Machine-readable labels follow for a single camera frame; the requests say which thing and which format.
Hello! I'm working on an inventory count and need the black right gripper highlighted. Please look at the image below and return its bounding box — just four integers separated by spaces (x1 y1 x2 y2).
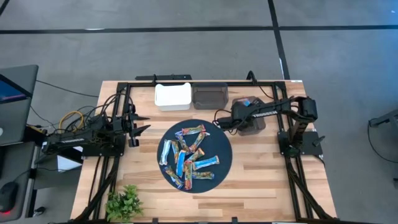
216 104 252 130

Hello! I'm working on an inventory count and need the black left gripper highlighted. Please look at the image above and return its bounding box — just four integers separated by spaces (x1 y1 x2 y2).
123 105 152 148

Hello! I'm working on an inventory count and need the green and white chip bag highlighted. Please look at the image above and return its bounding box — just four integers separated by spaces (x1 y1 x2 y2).
192 170 216 180

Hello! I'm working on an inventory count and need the orange and blue snack bag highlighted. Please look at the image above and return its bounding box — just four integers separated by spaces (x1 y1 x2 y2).
162 165 185 190

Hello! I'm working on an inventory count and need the grey translucent plastic bin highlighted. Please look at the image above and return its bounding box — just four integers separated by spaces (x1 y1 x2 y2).
231 96 267 137

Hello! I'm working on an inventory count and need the dark translucent plastic bin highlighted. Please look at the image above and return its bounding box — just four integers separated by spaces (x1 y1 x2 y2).
192 82 229 110

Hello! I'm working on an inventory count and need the white plastic bin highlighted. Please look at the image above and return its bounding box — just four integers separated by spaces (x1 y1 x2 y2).
154 82 192 112

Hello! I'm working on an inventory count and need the round dark blue woven placemat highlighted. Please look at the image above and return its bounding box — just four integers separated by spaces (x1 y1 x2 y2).
156 119 233 194

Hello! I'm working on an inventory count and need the white box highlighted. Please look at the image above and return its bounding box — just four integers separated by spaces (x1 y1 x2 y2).
57 145 84 172

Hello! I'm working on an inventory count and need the small green artificial plant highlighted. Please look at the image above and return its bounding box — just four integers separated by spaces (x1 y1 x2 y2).
104 184 144 223

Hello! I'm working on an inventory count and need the grey laptop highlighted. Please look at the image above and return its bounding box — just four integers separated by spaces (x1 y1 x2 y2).
0 64 40 147

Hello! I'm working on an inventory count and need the dark grey desk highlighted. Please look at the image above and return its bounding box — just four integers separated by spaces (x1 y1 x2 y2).
0 141 37 223

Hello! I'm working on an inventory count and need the black computer mouse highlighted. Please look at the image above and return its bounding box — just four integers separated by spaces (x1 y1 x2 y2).
0 181 19 213

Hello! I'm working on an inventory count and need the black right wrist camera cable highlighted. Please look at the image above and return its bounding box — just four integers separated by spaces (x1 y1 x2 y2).
213 108 239 136

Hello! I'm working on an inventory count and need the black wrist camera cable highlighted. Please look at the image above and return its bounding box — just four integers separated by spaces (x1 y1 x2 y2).
104 92 136 124
213 108 239 136

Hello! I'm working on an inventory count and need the black left wrist camera cable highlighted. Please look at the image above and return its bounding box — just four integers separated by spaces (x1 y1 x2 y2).
104 92 136 124

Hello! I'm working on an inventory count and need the black aluminium table frame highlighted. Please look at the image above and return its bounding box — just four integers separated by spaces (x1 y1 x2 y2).
73 80 335 224

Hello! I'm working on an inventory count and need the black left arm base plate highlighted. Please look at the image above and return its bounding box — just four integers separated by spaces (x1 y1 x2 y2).
82 136 126 157

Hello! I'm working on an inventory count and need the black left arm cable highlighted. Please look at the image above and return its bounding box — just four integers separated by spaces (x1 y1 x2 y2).
57 105 106 134

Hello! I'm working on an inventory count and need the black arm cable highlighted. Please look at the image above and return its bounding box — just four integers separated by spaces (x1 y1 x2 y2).
246 70 276 100
57 105 106 134

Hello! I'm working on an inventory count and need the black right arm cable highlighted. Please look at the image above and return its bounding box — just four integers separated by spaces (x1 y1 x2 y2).
246 70 276 100

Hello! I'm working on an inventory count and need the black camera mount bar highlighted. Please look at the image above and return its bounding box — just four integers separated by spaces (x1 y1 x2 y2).
135 73 193 82

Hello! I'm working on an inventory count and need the yellow cable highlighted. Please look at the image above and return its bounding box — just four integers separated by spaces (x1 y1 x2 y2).
58 111 85 130

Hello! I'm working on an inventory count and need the black floor cable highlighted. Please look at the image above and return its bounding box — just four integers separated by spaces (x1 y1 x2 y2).
30 79 99 98
366 119 398 163

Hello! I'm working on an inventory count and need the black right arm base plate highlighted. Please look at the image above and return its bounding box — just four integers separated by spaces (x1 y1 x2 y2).
277 130 326 157

